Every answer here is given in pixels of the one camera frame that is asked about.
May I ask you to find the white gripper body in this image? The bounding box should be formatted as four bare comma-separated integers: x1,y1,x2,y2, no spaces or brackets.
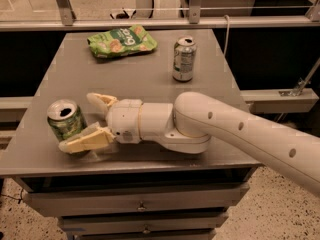
106,99,143,144

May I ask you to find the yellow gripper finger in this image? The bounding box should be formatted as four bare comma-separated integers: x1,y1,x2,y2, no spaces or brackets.
87,93,118,116
59,123,115,154

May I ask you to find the green soda can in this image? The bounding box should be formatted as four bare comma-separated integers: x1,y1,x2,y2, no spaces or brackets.
47,99,87,154

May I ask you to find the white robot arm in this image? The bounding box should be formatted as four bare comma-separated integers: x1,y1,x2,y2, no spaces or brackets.
59,92,320,196

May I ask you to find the silver soda can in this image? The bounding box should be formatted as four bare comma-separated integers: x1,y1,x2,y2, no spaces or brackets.
172,35,197,82

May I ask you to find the top grey drawer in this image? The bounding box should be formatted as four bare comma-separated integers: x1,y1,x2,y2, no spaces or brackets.
23,183,249,217

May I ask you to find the grey drawer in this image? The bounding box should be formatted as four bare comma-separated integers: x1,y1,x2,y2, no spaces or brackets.
23,183,249,217
60,211,228,235

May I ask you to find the green chip bag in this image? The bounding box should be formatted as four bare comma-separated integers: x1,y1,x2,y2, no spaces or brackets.
87,25,158,59

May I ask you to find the grey drawer cabinet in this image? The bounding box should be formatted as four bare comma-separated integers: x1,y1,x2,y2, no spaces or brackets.
0,30,257,240

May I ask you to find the metal railing frame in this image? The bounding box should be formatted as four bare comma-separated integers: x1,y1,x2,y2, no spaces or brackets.
0,0,320,31

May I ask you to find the white cable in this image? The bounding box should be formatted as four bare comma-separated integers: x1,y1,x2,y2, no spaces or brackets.
222,14,232,58

